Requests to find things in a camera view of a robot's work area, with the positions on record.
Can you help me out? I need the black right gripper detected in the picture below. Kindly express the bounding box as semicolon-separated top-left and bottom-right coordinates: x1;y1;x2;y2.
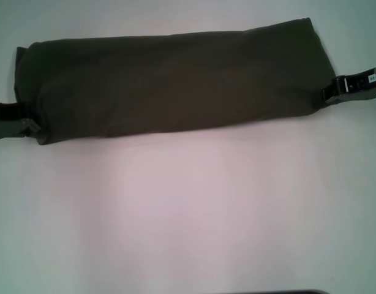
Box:
323;62;376;107

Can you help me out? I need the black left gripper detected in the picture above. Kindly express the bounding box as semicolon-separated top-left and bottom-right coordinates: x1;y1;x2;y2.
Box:
0;99;42;143

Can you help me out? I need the dark green printed t-shirt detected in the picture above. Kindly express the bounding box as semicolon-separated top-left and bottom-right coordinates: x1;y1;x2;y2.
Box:
15;17;345;146

